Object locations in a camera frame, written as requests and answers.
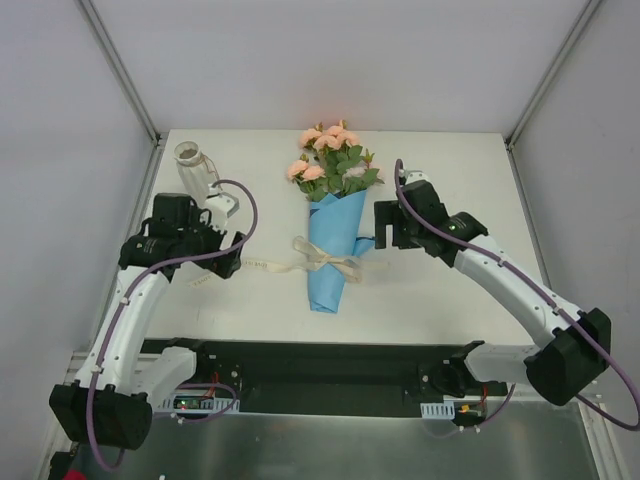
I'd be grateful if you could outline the white ribbed ceramic vase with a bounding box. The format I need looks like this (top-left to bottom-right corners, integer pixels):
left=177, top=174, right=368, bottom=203
left=174, top=141, right=219, bottom=208

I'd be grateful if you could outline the blue wrapping paper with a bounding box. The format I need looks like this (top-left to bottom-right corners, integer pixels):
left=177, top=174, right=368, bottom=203
left=308, top=191, right=374, bottom=313

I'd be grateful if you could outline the cream printed ribbon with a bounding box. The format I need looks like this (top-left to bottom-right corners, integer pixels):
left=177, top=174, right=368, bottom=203
left=186, top=235, right=389, bottom=291

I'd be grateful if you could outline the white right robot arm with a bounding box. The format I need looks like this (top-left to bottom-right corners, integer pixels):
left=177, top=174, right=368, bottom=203
left=374, top=180, right=611, bottom=406

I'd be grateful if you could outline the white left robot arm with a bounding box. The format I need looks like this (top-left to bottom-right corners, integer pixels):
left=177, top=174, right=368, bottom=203
left=49, top=193, right=240, bottom=450

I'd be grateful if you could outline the red object bottom left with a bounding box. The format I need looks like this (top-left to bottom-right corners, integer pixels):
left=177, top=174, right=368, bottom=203
left=62, top=469, right=87, bottom=480

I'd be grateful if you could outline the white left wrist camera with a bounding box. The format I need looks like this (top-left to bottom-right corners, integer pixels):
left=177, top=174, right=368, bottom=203
left=204, top=184, right=240, bottom=220

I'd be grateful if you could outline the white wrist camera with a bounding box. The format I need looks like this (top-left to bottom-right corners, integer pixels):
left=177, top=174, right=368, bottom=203
left=399, top=169, right=431, bottom=186
left=204, top=184, right=240, bottom=220

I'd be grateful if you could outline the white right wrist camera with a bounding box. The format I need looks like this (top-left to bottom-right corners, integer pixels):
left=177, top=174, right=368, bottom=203
left=399, top=169, right=431, bottom=186

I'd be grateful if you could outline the aluminium frame rail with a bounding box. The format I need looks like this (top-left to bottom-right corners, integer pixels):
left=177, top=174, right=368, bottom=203
left=64, top=349, right=606, bottom=416

